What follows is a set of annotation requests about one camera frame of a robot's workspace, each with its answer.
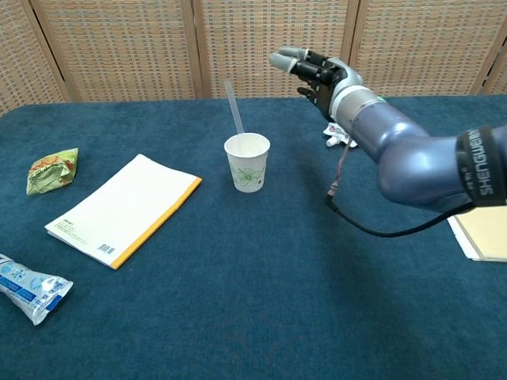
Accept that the blue table mat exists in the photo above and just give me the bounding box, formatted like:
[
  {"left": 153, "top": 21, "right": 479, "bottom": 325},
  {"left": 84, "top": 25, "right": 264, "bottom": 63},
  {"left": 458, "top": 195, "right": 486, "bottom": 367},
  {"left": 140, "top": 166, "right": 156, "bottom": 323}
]
[{"left": 0, "top": 94, "right": 507, "bottom": 380}]

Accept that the transparent plastic straw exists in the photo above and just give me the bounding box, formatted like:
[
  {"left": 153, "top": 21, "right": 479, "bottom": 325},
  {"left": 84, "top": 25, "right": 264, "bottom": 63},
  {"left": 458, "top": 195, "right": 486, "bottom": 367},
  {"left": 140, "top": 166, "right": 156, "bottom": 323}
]
[{"left": 223, "top": 80, "right": 246, "bottom": 135}]

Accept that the green snack bag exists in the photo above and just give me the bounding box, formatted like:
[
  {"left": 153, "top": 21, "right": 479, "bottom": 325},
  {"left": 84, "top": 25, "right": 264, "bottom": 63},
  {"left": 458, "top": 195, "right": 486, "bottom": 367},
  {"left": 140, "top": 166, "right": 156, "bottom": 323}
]
[{"left": 25, "top": 147, "right": 80, "bottom": 196}]

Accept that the black printed velcro strap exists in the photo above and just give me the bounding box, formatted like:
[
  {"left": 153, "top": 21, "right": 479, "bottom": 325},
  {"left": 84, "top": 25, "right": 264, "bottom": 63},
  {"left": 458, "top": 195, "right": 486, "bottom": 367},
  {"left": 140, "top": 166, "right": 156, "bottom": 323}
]
[{"left": 455, "top": 125, "right": 507, "bottom": 207}]

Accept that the white floral paper cup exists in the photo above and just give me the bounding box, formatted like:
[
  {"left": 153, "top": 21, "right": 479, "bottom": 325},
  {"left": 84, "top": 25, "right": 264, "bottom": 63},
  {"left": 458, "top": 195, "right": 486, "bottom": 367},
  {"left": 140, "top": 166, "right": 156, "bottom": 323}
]
[{"left": 223, "top": 132, "right": 271, "bottom": 194}]

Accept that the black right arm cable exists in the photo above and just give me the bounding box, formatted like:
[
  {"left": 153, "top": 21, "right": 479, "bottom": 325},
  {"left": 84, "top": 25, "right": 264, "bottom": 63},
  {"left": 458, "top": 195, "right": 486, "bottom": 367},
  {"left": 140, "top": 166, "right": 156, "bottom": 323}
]
[{"left": 325, "top": 136, "right": 476, "bottom": 238}]

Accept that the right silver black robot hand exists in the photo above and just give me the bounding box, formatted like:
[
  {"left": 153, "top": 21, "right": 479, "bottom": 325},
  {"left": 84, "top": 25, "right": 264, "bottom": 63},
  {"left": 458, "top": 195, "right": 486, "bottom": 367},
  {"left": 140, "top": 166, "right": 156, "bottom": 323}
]
[{"left": 268, "top": 46, "right": 365, "bottom": 122}]

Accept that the beige paper notepad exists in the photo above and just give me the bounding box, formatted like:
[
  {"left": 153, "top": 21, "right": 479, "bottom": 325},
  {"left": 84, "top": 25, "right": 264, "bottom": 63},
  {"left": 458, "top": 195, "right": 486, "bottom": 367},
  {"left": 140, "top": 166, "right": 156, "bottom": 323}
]
[{"left": 447, "top": 205, "right": 507, "bottom": 263}]

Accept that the blue white toothpaste tube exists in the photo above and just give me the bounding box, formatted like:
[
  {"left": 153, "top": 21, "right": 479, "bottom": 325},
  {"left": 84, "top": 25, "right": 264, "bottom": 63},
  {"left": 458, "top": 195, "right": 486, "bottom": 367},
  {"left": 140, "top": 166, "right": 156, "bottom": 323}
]
[{"left": 0, "top": 253, "right": 74, "bottom": 327}]

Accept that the woven bamboo screen panel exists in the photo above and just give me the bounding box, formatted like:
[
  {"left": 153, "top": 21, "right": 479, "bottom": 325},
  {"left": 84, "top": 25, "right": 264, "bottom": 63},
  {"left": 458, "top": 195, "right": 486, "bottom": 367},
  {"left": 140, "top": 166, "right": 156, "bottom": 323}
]
[
  {"left": 29, "top": 0, "right": 211, "bottom": 103},
  {"left": 0, "top": 0, "right": 74, "bottom": 118},
  {"left": 192, "top": 0, "right": 361, "bottom": 100},
  {"left": 481, "top": 31, "right": 507, "bottom": 96},
  {"left": 334, "top": 0, "right": 507, "bottom": 98}
]

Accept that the white notebook orange spine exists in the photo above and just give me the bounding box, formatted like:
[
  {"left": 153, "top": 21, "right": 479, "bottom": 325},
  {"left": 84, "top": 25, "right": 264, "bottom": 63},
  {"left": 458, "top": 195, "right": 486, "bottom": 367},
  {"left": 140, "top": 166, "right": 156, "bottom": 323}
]
[{"left": 44, "top": 153, "right": 204, "bottom": 272}]

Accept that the white red spouted pouch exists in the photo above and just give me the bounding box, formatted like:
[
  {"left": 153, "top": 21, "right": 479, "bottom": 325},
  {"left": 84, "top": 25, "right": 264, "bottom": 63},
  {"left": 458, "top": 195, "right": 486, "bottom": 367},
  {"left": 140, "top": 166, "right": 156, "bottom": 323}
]
[{"left": 321, "top": 121, "right": 360, "bottom": 150}]

